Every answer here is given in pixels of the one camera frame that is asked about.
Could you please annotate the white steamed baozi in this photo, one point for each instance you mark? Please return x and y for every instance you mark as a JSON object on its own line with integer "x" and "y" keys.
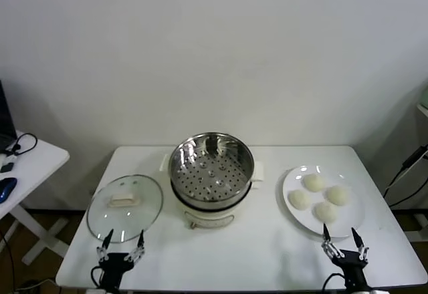
{"x": 298, "y": 199}
{"x": 337, "y": 195}
{"x": 325, "y": 212}
{"x": 313, "y": 183}

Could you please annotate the dark laptop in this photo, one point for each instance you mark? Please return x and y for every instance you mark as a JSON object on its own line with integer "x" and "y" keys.
{"x": 5, "y": 117}

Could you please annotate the white metal frame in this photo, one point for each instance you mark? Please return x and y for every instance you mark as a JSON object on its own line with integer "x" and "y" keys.
{"x": 419, "y": 232}

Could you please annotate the blue computer mouse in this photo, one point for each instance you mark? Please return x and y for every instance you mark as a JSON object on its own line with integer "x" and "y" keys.
{"x": 7, "y": 187}

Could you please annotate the white shelf board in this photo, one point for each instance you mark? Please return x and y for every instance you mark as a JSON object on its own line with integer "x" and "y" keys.
{"x": 424, "y": 112}

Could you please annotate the small black device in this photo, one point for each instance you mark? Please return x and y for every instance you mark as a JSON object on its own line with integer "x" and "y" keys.
{"x": 7, "y": 167}

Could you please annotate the round glass pot lid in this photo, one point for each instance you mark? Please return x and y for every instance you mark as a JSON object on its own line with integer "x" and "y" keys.
{"x": 140, "y": 203}

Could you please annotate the white side table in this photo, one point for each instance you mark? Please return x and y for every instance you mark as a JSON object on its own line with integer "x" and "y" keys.
{"x": 40, "y": 160}

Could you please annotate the white oval plate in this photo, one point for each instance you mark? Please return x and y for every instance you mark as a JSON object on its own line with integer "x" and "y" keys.
{"x": 351, "y": 217}

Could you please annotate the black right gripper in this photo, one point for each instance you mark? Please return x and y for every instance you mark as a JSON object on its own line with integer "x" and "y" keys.
{"x": 352, "y": 267}

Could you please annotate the stainless steel steamer basket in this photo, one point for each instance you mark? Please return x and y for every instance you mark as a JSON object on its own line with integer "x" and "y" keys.
{"x": 210, "y": 177}

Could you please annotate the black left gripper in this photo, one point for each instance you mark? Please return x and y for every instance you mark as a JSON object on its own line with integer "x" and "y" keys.
{"x": 113, "y": 264}

